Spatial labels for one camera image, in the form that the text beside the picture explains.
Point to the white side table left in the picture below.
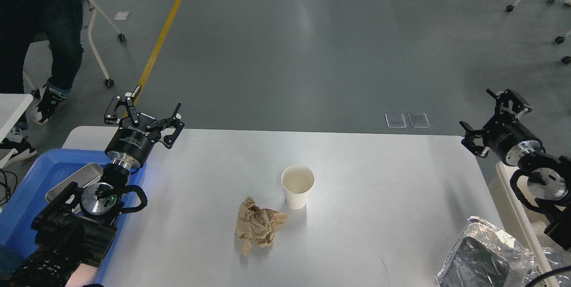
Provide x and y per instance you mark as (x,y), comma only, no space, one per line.
(12,106)

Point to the pink ceramic mug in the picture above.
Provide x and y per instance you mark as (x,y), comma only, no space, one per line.
(84,275)

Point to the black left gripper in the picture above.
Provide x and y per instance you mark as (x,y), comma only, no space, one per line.
(131,144)

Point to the white paper cup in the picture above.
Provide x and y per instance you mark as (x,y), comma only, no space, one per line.
(297,182)

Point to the clear floor plate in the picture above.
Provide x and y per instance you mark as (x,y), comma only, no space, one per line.
(418,120)
(396,120)

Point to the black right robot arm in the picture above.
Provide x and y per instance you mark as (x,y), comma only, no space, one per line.
(541,182)

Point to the blue plastic tray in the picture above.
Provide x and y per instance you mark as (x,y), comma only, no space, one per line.
(50,173)

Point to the white office chair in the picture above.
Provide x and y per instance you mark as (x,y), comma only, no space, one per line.
(95,10)

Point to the crumpled brown paper napkin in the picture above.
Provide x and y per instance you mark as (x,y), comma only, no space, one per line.
(255,225)

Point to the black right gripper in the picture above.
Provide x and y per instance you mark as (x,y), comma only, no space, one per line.
(505,135)

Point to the foil lined bin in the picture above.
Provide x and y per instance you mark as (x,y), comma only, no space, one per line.
(486,256)

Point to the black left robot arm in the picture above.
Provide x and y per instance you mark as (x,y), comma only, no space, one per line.
(79,225)

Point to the clear floor plate left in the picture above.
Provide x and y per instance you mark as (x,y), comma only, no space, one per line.
(396,120)

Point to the clear floor plate right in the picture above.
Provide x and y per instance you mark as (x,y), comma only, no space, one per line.
(418,120)

